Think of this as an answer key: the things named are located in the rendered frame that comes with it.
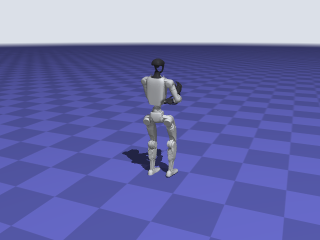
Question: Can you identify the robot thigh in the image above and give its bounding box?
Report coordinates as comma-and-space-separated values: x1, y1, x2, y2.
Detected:
162, 115, 177, 149
143, 114, 158, 149

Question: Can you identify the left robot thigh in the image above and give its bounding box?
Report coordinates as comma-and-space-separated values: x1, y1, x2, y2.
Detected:
143, 114, 158, 149

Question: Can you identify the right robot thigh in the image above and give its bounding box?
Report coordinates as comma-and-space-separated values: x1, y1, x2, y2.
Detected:
162, 115, 177, 149

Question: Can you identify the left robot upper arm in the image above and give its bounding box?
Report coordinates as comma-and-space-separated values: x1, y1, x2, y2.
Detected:
141, 76, 148, 98

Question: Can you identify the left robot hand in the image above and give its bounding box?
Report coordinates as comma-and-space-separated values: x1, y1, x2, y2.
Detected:
164, 96, 178, 105

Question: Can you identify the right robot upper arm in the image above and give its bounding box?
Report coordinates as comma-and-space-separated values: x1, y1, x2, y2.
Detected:
164, 79, 180, 103

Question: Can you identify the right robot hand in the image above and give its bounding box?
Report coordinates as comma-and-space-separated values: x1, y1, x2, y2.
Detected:
174, 81, 182, 95

